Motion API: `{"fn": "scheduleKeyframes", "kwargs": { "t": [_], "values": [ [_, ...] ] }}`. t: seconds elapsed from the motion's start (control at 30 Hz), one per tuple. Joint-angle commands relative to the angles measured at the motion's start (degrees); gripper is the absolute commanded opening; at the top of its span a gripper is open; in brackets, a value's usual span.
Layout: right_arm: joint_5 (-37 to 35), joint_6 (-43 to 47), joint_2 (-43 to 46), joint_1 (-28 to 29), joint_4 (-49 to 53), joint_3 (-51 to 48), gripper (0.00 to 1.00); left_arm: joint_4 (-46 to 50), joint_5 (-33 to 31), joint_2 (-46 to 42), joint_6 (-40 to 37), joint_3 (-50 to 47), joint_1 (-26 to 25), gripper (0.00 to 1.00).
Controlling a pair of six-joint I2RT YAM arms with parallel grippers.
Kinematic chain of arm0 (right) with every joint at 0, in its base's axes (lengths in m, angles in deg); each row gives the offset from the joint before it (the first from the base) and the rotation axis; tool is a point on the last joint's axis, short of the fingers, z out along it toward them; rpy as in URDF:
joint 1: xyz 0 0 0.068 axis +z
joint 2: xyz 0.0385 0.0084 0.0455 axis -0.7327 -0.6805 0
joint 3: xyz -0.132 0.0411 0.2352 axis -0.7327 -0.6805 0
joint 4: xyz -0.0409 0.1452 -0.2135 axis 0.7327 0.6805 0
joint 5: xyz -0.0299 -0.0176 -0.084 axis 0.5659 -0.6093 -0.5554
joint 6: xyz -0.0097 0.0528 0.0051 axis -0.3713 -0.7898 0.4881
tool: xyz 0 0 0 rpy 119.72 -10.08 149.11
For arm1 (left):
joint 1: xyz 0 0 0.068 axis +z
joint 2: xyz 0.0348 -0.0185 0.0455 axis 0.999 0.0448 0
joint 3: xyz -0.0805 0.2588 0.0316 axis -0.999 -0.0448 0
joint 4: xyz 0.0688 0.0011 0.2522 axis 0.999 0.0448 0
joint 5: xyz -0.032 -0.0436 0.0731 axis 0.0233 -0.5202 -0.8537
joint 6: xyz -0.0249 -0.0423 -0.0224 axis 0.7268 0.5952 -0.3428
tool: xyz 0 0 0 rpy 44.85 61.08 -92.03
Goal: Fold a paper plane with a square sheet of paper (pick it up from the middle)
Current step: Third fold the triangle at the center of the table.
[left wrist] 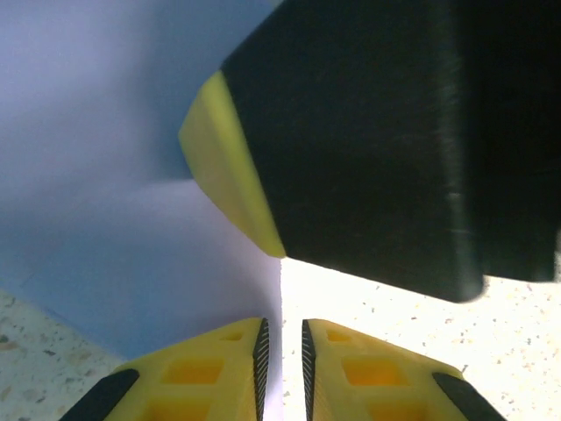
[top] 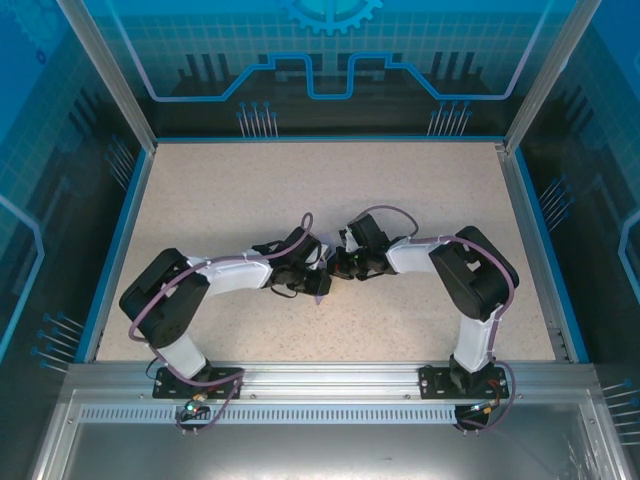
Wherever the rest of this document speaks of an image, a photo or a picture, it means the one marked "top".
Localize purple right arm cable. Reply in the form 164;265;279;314
344;204;517;434

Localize slotted grey cable duct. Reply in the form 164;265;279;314
79;405;459;425

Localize aluminium mounting rail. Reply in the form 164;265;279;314
67;360;599;401

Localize aluminium frame post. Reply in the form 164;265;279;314
503;0;601;154
55;0;160;154

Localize cable connector with green light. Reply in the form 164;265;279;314
182;392;209;416

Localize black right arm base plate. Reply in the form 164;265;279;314
418;363;510;400

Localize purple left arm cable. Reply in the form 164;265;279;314
128;212;316;437

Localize purple paper sheet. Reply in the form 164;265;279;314
313;232;337;307

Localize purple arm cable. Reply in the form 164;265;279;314
128;212;316;437
344;204;517;434

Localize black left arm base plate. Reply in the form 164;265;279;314
152;366;245;400

